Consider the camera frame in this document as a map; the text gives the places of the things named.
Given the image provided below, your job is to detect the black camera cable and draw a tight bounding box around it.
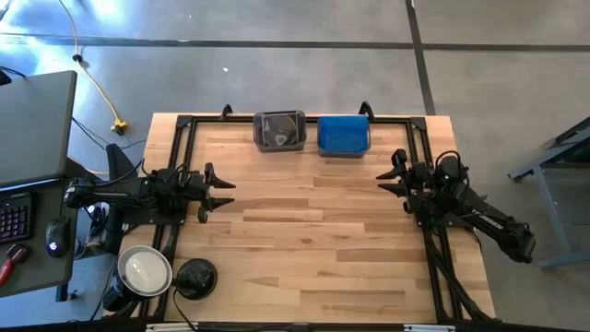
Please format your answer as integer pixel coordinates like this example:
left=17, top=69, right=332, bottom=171
left=434, top=149, right=462, bottom=172

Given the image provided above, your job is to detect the blue jewel case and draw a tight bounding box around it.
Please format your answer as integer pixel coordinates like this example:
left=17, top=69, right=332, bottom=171
left=318, top=115, right=370, bottom=155

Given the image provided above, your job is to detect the black round base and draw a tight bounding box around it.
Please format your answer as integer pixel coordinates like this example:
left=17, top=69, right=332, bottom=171
left=174, top=257, right=218, bottom=302

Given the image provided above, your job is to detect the grey plastic bin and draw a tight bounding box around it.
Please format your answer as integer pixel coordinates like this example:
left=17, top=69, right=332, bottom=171
left=316, top=113, right=372, bottom=159
left=252, top=109, right=308, bottom=153

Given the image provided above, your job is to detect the white bracket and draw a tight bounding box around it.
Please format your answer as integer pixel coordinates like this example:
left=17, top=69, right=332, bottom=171
left=146, top=322, right=199, bottom=332
left=403, top=324, right=456, bottom=332

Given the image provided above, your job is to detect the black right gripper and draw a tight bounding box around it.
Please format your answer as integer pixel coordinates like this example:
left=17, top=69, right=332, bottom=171
left=374, top=148, right=437, bottom=215

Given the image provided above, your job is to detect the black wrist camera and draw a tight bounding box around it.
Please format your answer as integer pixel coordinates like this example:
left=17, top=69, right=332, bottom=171
left=186, top=171, right=207, bottom=195
left=411, top=161, right=430, bottom=185

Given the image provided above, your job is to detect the red handled tool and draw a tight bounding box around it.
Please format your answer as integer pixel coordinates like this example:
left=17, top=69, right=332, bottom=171
left=0, top=243, right=30, bottom=288

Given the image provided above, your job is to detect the round white-faced lamp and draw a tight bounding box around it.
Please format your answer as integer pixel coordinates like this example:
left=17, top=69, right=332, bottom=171
left=101, top=243, right=174, bottom=313

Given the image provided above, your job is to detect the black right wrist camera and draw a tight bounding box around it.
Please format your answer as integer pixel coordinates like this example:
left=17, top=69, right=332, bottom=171
left=411, top=161, right=430, bottom=185

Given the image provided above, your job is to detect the dark grey desk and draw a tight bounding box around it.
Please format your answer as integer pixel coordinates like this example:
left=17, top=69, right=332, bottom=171
left=0, top=174, right=79, bottom=299

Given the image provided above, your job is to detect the black computer mouse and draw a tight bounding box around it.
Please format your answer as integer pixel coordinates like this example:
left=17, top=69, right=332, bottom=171
left=44, top=216, right=71, bottom=258

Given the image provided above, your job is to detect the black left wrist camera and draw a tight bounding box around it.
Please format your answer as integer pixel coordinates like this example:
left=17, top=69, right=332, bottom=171
left=186, top=171, right=207, bottom=195

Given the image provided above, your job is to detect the blue-grey metal frame table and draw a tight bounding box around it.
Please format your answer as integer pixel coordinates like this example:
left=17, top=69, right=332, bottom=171
left=508, top=115, right=590, bottom=271

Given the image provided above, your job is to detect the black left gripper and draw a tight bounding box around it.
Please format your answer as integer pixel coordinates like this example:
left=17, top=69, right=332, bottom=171
left=181, top=161, right=237, bottom=225

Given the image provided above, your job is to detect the yellow extension cable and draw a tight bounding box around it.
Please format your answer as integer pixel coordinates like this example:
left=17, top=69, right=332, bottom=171
left=57, top=0, right=124, bottom=125

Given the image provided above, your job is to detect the black keyboard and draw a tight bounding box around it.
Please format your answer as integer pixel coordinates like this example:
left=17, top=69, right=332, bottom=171
left=0, top=192, right=33, bottom=244

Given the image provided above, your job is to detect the clear jewel case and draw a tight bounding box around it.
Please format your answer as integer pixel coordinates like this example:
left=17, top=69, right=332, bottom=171
left=256, top=113, right=303, bottom=148

